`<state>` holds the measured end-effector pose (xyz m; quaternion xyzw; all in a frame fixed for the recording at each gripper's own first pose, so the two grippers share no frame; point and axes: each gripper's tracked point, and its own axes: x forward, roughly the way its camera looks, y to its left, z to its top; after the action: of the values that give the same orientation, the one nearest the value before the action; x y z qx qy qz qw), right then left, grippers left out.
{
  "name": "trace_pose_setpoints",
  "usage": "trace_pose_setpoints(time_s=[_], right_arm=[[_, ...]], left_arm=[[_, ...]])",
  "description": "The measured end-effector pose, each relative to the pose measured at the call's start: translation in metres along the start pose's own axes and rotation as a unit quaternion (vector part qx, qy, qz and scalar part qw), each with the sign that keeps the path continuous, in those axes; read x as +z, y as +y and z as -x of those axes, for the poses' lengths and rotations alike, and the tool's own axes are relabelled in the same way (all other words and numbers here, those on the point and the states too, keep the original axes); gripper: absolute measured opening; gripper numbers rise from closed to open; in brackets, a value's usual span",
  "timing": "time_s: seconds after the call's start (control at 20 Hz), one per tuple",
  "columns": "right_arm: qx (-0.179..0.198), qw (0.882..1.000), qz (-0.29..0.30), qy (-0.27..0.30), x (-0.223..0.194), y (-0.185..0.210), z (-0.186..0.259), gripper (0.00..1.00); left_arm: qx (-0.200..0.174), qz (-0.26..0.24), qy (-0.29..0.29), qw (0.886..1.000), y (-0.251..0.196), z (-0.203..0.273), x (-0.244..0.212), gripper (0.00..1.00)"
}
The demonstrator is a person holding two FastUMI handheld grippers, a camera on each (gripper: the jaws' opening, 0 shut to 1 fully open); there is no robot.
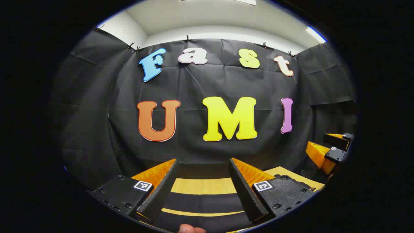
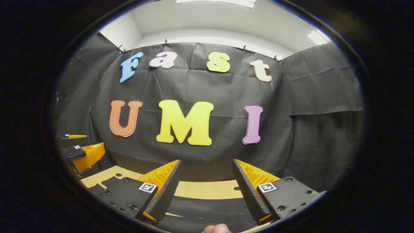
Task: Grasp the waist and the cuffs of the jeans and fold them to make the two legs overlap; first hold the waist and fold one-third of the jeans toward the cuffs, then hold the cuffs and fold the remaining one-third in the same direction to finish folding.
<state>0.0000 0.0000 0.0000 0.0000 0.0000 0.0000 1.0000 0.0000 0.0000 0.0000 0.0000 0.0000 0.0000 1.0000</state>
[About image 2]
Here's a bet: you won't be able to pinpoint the black backdrop cloth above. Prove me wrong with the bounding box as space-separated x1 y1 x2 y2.
55 32 364 194

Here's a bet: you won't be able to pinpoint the dark grey jeans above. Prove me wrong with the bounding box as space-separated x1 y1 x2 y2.
158 195 259 233

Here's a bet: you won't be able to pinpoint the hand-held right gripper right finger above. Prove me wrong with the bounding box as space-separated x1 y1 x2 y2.
233 159 321 226

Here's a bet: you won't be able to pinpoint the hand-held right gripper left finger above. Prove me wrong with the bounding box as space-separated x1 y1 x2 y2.
89 159 182 225

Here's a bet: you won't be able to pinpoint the white ceiling light panel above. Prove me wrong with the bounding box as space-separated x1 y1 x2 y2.
176 0 256 9
307 30 329 46

